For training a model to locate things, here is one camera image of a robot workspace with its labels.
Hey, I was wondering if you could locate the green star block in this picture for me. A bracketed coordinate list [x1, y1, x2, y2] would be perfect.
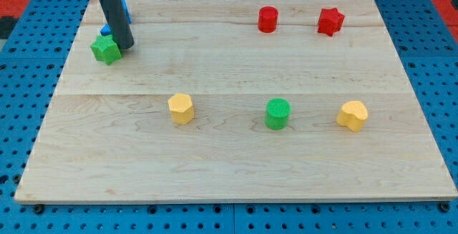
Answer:
[90, 35, 122, 65]

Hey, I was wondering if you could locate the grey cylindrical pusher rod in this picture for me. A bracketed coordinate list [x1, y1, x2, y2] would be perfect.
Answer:
[99, 0, 135, 50]

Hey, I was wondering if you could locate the blue cube block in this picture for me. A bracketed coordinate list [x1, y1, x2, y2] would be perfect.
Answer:
[121, 0, 132, 24]

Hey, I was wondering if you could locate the green cylinder block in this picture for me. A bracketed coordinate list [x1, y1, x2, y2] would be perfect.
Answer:
[264, 98, 291, 130]

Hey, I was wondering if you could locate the yellow hexagon block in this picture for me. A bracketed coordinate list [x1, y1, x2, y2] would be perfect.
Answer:
[167, 93, 195, 125]

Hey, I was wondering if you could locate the red cylinder block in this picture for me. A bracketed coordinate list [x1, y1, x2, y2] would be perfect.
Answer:
[258, 6, 278, 33]

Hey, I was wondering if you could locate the red star block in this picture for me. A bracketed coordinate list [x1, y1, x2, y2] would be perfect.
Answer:
[317, 8, 345, 36]

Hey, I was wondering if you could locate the small blue block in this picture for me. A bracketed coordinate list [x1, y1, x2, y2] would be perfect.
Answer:
[100, 24, 112, 36]

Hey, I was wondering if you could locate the yellow heart block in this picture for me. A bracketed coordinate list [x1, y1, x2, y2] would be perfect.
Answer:
[336, 100, 369, 132]

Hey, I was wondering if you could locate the light wooden board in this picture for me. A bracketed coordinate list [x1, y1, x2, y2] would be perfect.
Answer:
[14, 0, 457, 205]

